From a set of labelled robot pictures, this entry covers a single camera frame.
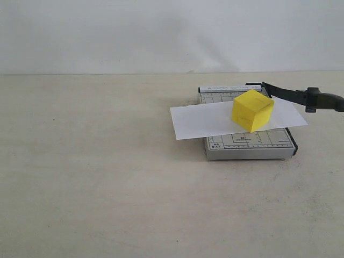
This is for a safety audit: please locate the black cutter blade lever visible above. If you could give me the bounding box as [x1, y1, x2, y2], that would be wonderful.
[245, 82, 343, 113]

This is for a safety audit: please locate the white paper strip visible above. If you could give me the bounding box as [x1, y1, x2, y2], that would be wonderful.
[170, 98, 307, 140]

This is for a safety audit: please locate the yellow foam cube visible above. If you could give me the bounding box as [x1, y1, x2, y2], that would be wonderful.
[231, 89, 275, 133]

